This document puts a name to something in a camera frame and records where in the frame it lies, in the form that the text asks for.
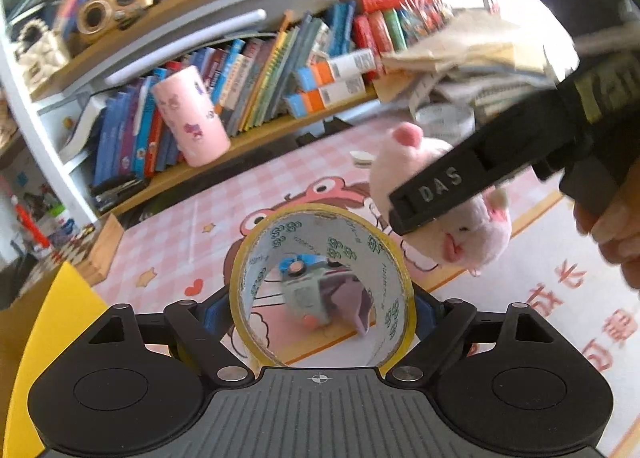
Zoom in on white wooden bookshelf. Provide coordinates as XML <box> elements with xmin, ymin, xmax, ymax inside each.
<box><xmin>0</xmin><ymin>0</ymin><xmax>501</xmax><ymax>219</ymax></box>

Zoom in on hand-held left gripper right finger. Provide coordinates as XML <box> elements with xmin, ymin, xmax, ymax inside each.
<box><xmin>390</xmin><ymin>288</ymin><xmax>552</xmax><ymax>384</ymax></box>

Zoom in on upright red and green books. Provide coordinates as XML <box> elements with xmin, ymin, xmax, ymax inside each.
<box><xmin>351</xmin><ymin>5</ymin><xmax>453</xmax><ymax>58</ymax></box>

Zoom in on person's right hand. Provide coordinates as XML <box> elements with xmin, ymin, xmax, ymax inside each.
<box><xmin>572</xmin><ymin>175</ymin><xmax>640</xmax><ymax>291</ymax></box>

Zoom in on pink plush toy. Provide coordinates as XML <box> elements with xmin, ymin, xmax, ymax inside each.
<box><xmin>369</xmin><ymin>122</ymin><xmax>514</xmax><ymax>278</ymax></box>

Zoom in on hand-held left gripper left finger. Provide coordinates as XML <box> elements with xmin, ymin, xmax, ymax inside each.
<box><xmin>87</xmin><ymin>288</ymin><xmax>254</xmax><ymax>384</ymax></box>

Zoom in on messy stack of papers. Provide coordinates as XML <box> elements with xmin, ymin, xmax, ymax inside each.
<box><xmin>376</xmin><ymin>8</ymin><xmax>562</xmax><ymax>115</ymax></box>

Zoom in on small grey blue toy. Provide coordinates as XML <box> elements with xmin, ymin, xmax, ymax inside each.
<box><xmin>277</xmin><ymin>253</ymin><xmax>377</xmax><ymax>339</ymax></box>

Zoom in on yellow adhesive tape roll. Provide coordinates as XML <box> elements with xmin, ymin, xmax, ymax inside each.
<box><xmin>230</xmin><ymin>204</ymin><xmax>417</xmax><ymax>369</ymax></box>

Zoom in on white tape roll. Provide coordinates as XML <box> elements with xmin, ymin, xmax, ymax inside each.
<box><xmin>415</xmin><ymin>102</ymin><xmax>476</xmax><ymax>147</ymax></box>

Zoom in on wooden chessboard box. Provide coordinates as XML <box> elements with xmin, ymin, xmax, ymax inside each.
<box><xmin>29</xmin><ymin>213</ymin><xmax>126</xmax><ymax>289</ymax></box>

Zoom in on pink printed cup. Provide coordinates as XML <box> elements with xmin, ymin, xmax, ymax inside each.
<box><xmin>151</xmin><ymin>65</ymin><xmax>232</xmax><ymax>169</ymax></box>

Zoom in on row of colourful upright books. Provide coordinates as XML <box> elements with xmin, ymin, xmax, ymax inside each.
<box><xmin>92</xmin><ymin>2</ymin><xmax>381</xmax><ymax>185</ymax></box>

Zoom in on orange blue white carton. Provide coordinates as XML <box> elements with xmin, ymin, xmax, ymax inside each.
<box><xmin>295</xmin><ymin>48</ymin><xmax>379</xmax><ymax>91</ymax></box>
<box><xmin>283</xmin><ymin>75</ymin><xmax>369</xmax><ymax>119</ymax></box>

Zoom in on red figure bottle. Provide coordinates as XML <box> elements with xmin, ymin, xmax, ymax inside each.
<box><xmin>12</xmin><ymin>195</ymin><xmax>51</xmax><ymax>251</ymax></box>

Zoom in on cardboard box with yellow edges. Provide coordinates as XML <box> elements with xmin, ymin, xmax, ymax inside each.
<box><xmin>0</xmin><ymin>260</ymin><xmax>112</xmax><ymax>458</ymax></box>

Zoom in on gold toy camera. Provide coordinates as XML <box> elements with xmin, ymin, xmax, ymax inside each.
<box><xmin>76</xmin><ymin>0</ymin><xmax>155</xmax><ymax>36</ymax></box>

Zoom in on pink checked desktop cloth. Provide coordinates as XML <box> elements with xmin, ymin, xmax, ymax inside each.
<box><xmin>92</xmin><ymin>102</ymin><xmax>640</xmax><ymax>458</ymax></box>

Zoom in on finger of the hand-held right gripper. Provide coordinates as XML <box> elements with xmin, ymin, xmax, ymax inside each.
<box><xmin>387</xmin><ymin>88</ymin><xmax>567</xmax><ymax>237</ymax></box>

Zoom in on black stapler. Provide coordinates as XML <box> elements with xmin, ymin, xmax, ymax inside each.
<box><xmin>90</xmin><ymin>176</ymin><xmax>149</xmax><ymax>211</ymax></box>

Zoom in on thick book with black cover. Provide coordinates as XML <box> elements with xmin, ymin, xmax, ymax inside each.
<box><xmin>57</xmin><ymin>95</ymin><xmax>106</xmax><ymax>163</ymax></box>

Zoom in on cream quilted handbag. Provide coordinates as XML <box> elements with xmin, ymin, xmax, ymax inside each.
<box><xmin>12</xmin><ymin>19</ymin><xmax>72</xmax><ymax>94</ymax></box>

